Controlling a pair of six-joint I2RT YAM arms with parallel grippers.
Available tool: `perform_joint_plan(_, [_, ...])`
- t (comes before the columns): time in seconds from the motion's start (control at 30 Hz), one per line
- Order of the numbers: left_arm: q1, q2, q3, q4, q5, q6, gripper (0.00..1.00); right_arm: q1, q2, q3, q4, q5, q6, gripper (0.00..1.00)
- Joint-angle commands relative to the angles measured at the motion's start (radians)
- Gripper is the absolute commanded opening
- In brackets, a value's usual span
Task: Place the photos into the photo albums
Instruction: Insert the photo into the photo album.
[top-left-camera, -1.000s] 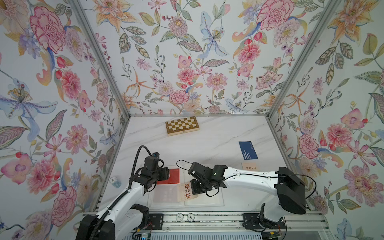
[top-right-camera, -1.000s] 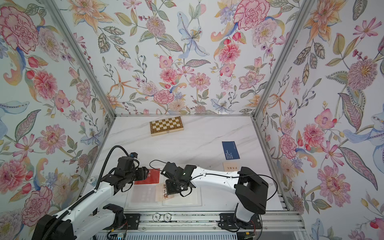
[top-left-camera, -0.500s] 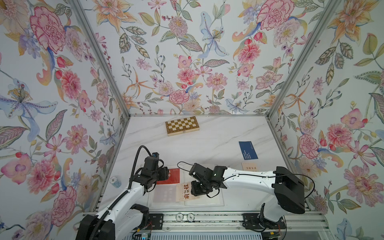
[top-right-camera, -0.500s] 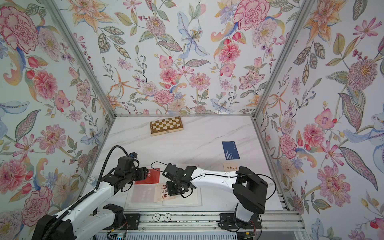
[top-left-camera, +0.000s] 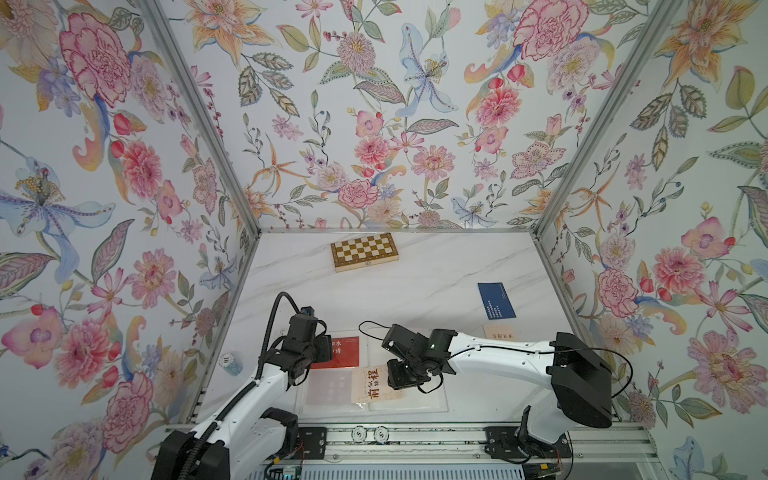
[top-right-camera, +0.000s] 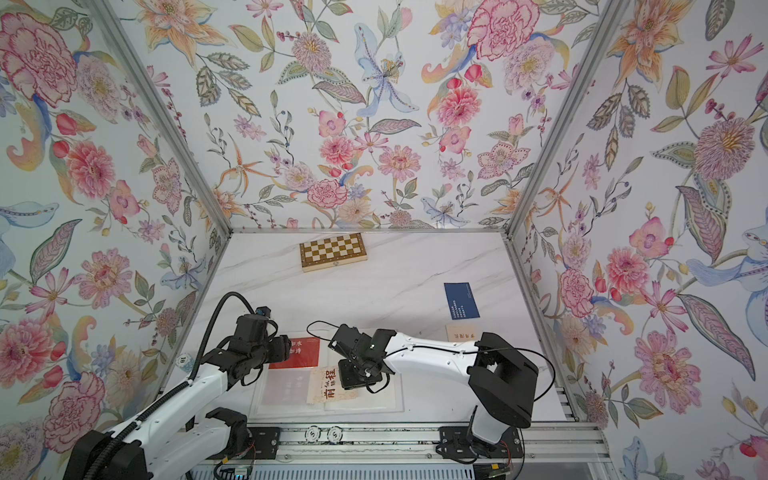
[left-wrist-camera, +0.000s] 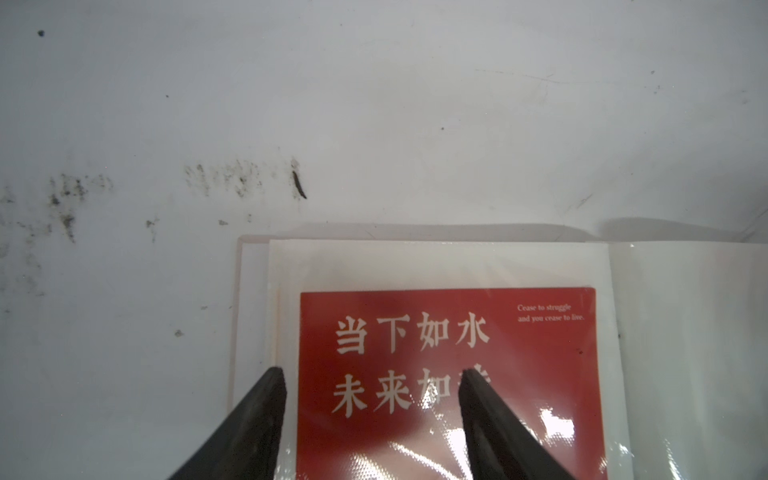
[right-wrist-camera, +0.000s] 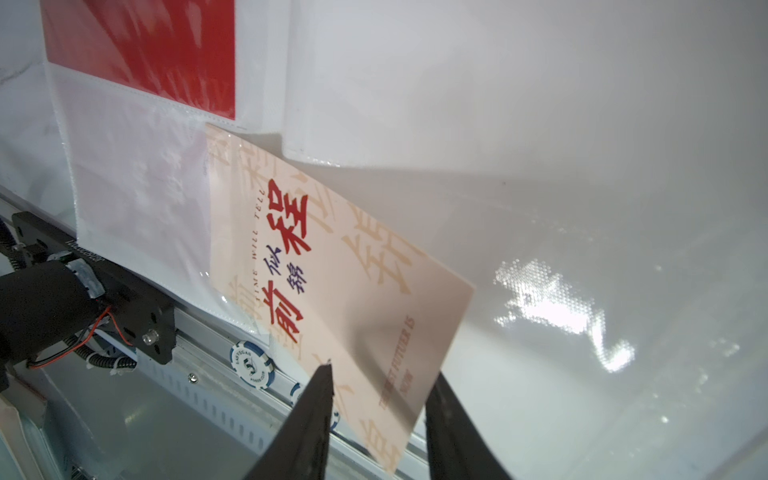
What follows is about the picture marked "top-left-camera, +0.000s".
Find white photo album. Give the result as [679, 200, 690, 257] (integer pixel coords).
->
[295, 328, 447, 419]

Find beige card red characters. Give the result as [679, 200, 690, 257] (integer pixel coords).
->
[351, 365, 404, 404]

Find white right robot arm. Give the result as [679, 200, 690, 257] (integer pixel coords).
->
[381, 324, 613, 450]

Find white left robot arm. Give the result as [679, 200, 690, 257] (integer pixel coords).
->
[151, 307, 332, 479]

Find small blue white object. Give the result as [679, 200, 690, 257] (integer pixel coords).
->
[218, 352, 243, 377]

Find pale beige card lower right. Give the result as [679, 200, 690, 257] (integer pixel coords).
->
[483, 324, 515, 341]

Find dark blue card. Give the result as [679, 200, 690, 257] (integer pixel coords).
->
[477, 282, 517, 321]

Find wooden folding chess board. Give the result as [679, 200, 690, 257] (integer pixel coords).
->
[330, 233, 399, 272]

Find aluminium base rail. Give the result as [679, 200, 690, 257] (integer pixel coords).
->
[298, 422, 658, 464]

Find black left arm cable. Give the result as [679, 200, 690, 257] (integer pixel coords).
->
[176, 291, 301, 480]

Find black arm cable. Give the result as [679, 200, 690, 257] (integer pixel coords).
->
[176, 291, 301, 480]
[358, 319, 635, 480]

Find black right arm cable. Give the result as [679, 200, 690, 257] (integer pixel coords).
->
[358, 319, 635, 480]

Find aluminium corner post left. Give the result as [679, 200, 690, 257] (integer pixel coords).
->
[138, 0, 261, 239]

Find aluminium corner post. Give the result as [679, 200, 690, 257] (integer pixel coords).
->
[531, 1, 679, 240]
[138, 0, 261, 239]

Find aluminium corner post right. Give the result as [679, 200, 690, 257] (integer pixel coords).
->
[531, 1, 679, 240]

